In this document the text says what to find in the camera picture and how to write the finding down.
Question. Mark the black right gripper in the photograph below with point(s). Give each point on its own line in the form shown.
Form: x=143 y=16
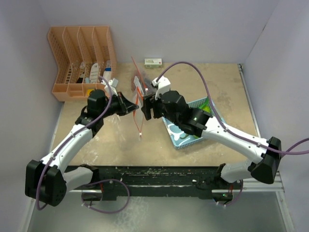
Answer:
x=149 y=103

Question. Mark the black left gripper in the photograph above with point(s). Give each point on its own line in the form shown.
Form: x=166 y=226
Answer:
x=125 y=106

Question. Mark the clear zip top bag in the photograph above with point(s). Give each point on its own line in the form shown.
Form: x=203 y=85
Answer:
x=139 y=68
x=128 y=129

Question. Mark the light blue plastic basket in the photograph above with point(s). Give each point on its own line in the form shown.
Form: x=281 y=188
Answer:
x=192 y=127

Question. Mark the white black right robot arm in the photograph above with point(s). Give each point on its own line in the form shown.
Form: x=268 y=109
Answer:
x=262 y=155

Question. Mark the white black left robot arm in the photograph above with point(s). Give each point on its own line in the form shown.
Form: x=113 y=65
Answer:
x=47 y=180

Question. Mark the white blue box in organizer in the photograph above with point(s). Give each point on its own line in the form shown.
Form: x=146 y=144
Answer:
x=107 y=74

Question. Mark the small green white box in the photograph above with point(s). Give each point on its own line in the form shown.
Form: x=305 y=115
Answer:
x=153 y=62

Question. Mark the yellow block in organizer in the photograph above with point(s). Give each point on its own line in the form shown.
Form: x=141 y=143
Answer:
x=89 y=91

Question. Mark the green chili pepper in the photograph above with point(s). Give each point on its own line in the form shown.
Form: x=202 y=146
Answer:
x=187 y=136

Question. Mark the white bottle in organizer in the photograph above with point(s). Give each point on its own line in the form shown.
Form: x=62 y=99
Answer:
x=93 y=77

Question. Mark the green custard apple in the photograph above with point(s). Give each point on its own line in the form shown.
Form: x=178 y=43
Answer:
x=205 y=107

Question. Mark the orange plastic file organizer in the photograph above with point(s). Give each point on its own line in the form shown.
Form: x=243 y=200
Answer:
x=76 y=49

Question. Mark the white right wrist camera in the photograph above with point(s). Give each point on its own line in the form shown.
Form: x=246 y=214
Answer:
x=162 y=85

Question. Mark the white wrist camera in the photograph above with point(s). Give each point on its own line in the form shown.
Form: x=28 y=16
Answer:
x=162 y=85
x=113 y=84

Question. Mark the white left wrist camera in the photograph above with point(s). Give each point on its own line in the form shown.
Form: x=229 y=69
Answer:
x=113 y=84

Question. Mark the black metal base frame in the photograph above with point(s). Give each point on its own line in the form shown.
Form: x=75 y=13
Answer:
x=160 y=181

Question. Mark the aluminium rail frame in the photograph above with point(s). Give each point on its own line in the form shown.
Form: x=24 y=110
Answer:
x=260 y=108

